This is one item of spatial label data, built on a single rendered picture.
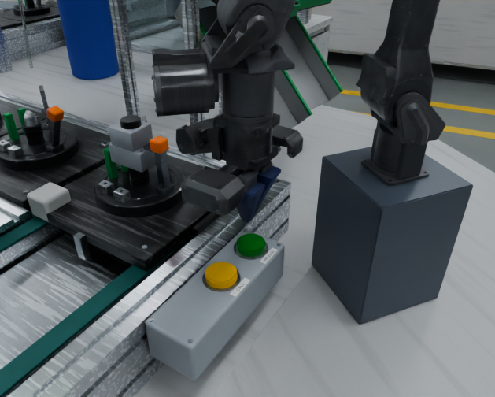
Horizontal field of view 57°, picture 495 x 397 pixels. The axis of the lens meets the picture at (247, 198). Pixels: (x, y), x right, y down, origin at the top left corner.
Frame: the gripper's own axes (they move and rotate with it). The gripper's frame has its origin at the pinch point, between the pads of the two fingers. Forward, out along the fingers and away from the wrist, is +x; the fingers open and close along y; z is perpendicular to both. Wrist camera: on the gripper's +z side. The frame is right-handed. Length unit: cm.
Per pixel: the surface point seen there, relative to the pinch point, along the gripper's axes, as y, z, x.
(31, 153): 1.4, 43.3, 5.5
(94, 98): -45, 82, 18
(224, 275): 7.0, -1.2, 7.1
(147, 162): -1.0, 17.9, 0.7
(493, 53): -396, 6, 74
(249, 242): -0.2, -0.4, 7.0
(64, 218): 9.4, 25.4, 7.5
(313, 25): -166, 68, 18
